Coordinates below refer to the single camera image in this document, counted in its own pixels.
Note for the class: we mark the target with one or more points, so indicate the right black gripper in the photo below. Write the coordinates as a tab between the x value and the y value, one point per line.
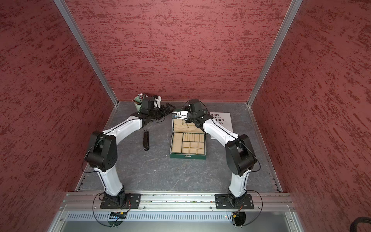
189	121

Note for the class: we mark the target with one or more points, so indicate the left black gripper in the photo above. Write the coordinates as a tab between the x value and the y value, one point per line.
164	112

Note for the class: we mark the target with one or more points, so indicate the green jewelry box beige lining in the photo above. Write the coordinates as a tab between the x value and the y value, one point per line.
188	141

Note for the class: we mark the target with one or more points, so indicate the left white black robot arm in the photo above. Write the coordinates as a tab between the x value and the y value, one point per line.
102	149

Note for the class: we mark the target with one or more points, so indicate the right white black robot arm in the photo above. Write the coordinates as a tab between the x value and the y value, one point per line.
240	156

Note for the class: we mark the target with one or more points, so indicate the white printed paper sheet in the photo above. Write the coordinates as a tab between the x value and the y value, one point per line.
224	119

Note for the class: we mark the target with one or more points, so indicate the coloured pencils bundle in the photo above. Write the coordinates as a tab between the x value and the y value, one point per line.
142	96

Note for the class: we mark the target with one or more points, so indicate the mint green pencil cup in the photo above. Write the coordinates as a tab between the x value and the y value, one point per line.
138	103

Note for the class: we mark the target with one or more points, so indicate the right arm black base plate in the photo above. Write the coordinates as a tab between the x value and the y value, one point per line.
234	201

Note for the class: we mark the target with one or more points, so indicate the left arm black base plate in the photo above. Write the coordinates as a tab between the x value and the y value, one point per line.
127	200

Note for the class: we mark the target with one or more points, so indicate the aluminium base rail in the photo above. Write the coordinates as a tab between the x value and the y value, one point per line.
180	201

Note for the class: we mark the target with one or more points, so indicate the left aluminium corner post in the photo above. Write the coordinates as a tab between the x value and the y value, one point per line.
67	16

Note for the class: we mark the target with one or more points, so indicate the aluminium corner post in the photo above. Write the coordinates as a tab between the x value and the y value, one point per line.
284	28
67	16

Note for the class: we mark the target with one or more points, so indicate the right aluminium corner post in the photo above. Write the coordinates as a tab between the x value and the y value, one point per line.
284	28

